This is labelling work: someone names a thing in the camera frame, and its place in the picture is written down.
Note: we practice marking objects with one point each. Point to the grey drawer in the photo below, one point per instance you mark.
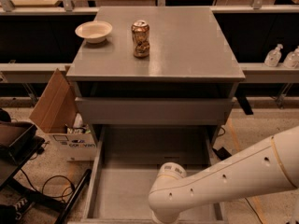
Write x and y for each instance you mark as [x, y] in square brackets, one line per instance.
[154, 111]
[127, 164]

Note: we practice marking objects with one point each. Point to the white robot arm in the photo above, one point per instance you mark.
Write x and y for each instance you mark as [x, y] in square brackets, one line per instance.
[269, 166]

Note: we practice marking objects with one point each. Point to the grey drawer cabinet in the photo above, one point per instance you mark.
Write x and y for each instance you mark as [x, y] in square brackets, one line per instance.
[189, 58]

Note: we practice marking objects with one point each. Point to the grey top drawer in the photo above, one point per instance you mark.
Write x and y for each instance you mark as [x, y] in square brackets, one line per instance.
[154, 111]

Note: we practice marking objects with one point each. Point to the open cardboard box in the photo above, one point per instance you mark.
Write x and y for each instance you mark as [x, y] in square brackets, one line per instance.
[56, 115]

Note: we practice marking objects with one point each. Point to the black power adapter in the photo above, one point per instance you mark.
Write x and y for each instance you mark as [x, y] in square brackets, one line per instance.
[222, 153]

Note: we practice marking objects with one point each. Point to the crushed soda can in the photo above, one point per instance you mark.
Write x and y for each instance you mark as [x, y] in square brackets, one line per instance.
[141, 38]

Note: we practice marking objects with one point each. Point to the sanitizer pump bottle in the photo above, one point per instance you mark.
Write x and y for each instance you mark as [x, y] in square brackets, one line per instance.
[273, 56]

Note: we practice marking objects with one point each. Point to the black rolling cart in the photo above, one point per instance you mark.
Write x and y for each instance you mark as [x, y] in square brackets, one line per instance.
[39, 169]

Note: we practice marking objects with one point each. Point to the white bowl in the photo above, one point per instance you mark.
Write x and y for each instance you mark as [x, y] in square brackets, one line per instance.
[94, 31]

